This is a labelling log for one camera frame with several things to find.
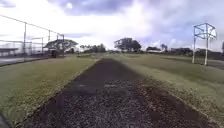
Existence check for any tall wire mesh fence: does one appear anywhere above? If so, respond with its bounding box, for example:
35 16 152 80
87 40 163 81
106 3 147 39
0 14 66 58

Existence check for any building with hipped roof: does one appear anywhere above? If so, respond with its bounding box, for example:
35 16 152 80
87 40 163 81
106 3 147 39
43 38 79 55

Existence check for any grass lawn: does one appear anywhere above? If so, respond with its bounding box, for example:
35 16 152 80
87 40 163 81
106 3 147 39
0 54 101 127
108 53 224 126

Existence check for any dark asphalt track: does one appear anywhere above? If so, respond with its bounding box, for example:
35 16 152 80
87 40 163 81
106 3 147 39
186 57 224 71

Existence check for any dark gravel path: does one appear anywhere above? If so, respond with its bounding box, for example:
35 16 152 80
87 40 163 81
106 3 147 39
14 57 214 128

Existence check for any broad dark tree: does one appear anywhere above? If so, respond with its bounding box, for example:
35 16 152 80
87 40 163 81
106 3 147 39
113 37 142 53

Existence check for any grey paved court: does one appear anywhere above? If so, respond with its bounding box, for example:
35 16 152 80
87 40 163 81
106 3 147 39
0 55 51 67

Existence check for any row of distant trees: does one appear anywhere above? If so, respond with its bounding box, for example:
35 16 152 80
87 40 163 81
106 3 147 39
79 43 107 54

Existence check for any white metal frame tower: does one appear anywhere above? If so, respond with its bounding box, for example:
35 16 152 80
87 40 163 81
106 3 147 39
191 22 218 66

